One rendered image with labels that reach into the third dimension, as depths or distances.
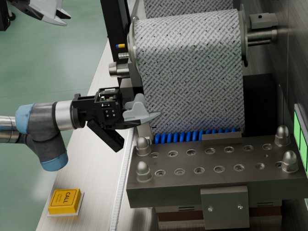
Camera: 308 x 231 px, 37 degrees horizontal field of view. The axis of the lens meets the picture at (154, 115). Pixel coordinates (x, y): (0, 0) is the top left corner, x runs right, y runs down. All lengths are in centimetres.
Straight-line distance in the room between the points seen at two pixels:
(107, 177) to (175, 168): 28
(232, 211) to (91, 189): 41
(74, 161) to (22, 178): 158
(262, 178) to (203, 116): 23
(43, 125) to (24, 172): 182
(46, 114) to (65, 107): 5
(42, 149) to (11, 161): 190
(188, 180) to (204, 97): 21
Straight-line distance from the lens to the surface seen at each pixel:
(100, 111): 111
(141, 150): 110
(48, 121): 115
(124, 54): 110
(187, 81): 108
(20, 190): 284
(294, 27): 87
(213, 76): 107
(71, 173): 133
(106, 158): 134
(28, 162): 304
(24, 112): 118
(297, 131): 88
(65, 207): 119
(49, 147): 121
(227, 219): 105
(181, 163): 106
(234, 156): 107
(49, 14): 107
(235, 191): 99
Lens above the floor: 170
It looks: 32 degrees down
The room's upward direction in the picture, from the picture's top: 10 degrees counter-clockwise
